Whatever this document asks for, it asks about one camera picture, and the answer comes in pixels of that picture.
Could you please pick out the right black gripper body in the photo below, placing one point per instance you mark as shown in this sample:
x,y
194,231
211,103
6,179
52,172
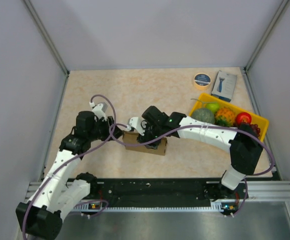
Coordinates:
x,y
151,132

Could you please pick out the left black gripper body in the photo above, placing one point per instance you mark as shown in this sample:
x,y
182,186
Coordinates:
x,y
101,129

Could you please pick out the brown cardboard box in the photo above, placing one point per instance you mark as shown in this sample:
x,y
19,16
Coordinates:
x,y
131,143

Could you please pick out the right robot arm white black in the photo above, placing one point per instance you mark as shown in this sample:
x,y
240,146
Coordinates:
x,y
241,143

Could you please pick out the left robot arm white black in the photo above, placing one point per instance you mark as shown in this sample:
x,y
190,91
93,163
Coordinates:
x,y
45,211

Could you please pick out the blue razor retail box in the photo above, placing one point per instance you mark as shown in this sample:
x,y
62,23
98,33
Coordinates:
x,y
224,86

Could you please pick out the green round melon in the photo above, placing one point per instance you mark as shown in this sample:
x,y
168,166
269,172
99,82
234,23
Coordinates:
x,y
203,115

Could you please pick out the yellow plastic bin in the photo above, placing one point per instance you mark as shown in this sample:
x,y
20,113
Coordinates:
x,y
258,120

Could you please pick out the green apple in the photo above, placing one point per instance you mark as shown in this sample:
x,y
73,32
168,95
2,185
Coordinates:
x,y
213,107

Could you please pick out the yellow masking tape roll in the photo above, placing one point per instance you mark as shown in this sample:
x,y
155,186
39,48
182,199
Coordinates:
x,y
202,81

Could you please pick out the toy pineapple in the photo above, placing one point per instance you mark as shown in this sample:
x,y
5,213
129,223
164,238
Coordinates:
x,y
225,117

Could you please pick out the red tomato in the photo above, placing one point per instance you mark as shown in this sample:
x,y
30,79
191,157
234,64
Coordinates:
x,y
243,117

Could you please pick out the purple grapes bunch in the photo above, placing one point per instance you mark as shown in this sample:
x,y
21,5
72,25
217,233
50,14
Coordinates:
x,y
256,129

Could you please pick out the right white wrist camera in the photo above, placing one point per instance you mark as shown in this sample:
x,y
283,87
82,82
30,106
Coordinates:
x,y
135,123

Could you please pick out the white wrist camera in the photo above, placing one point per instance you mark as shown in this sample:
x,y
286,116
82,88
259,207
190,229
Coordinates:
x,y
100,108
135,123

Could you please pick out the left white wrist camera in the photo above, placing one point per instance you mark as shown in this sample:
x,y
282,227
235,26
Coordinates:
x,y
100,108

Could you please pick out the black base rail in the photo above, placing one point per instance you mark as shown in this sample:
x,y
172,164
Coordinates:
x,y
163,192

